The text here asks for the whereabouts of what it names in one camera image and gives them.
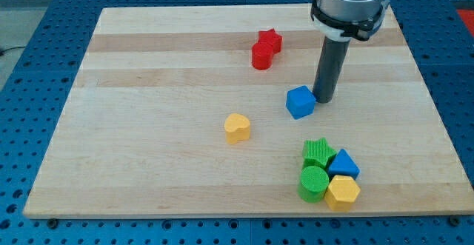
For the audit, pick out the blue cube block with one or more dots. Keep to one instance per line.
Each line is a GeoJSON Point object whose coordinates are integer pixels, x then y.
{"type": "Point", "coordinates": [300, 102]}

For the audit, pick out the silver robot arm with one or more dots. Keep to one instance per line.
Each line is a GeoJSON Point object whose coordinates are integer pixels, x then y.
{"type": "Point", "coordinates": [342, 20]}

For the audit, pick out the yellow heart block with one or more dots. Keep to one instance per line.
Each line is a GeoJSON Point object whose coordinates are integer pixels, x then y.
{"type": "Point", "coordinates": [237, 128]}

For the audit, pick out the wooden board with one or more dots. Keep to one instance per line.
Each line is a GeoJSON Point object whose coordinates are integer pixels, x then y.
{"type": "Point", "coordinates": [141, 134]}

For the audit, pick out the red cylinder block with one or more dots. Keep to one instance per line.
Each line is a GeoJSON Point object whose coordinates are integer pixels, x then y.
{"type": "Point", "coordinates": [262, 55]}

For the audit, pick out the red star block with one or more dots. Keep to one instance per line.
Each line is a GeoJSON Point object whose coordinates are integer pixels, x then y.
{"type": "Point", "coordinates": [271, 37]}

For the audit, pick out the green star block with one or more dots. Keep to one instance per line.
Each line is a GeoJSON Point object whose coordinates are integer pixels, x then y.
{"type": "Point", "coordinates": [317, 153]}

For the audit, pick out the green cylinder block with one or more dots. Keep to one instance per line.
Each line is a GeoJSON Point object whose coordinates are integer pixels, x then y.
{"type": "Point", "coordinates": [313, 184]}

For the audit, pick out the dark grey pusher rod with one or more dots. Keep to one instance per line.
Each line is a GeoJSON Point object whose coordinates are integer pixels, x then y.
{"type": "Point", "coordinates": [331, 60]}

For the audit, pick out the blue triangle block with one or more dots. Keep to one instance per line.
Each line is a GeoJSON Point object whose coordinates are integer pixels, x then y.
{"type": "Point", "coordinates": [343, 164]}

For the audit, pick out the yellow hexagon block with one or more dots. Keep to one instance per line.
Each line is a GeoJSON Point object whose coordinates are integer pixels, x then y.
{"type": "Point", "coordinates": [342, 193]}

